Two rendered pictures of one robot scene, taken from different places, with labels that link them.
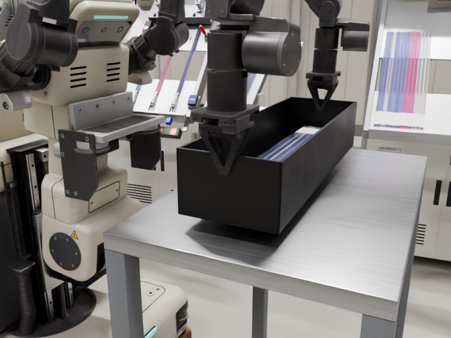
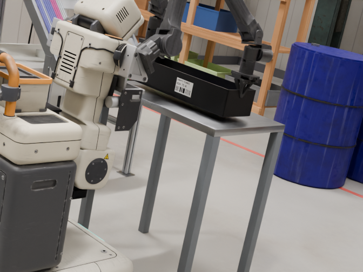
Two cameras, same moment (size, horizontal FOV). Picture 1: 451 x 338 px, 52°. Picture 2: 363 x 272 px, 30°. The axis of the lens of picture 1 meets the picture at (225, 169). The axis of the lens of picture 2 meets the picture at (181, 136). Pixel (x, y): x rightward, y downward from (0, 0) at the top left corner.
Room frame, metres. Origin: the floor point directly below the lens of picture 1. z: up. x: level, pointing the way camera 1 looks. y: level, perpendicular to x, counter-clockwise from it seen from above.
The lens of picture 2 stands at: (0.08, 2.61, 1.41)
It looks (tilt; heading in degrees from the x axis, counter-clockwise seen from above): 15 degrees down; 287
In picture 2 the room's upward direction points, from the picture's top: 12 degrees clockwise
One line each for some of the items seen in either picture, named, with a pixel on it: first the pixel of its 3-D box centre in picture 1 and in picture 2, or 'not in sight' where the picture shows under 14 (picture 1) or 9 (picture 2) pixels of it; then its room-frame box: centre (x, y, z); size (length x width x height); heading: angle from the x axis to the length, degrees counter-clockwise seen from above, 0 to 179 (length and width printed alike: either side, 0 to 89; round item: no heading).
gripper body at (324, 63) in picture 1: (324, 64); (152, 36); (1.16, -0.24, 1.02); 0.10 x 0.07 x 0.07; 154
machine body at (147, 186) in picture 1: (184, 159); not in sight; (2.76, 0.26, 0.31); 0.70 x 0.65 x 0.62; 69
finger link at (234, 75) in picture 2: (228, 142); (241, 85); (0.66, 0.00, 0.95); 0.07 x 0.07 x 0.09; 65
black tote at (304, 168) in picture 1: (286, 146); (189, 84); (0.91, -0.12, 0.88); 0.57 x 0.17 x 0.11; 155
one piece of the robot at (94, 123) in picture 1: (111, 141); (106, 93); (1.10, 0.28, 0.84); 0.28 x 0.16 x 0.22; 155
